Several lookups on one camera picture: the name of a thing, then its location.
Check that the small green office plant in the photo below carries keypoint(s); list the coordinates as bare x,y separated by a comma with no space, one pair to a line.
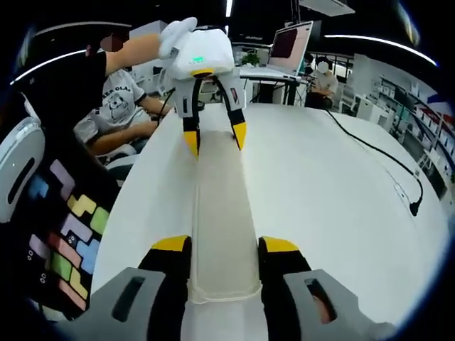
251,59

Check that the open laptop with pink screen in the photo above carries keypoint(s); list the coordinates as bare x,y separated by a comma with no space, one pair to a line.
289,46

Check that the person's left hand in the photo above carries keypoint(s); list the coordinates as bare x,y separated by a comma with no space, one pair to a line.
174,35

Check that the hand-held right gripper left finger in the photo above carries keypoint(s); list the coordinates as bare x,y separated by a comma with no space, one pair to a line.
163,284

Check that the shelves with white boxes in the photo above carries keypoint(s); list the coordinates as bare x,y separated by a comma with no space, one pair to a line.
426,113

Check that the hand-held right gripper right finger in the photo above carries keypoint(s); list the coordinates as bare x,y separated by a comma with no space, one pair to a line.
284,284

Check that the white worn device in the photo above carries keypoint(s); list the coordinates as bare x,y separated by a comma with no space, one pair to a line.
21,160

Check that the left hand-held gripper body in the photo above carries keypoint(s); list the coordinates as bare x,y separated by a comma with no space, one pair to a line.
206,49

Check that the beige cutlery case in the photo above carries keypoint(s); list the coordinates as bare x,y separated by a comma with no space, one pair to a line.
224,213

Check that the small desk with black legs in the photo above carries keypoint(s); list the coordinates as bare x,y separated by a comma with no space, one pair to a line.
289,90

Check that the person's colourful block print clothing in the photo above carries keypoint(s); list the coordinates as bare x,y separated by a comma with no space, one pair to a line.
67,248

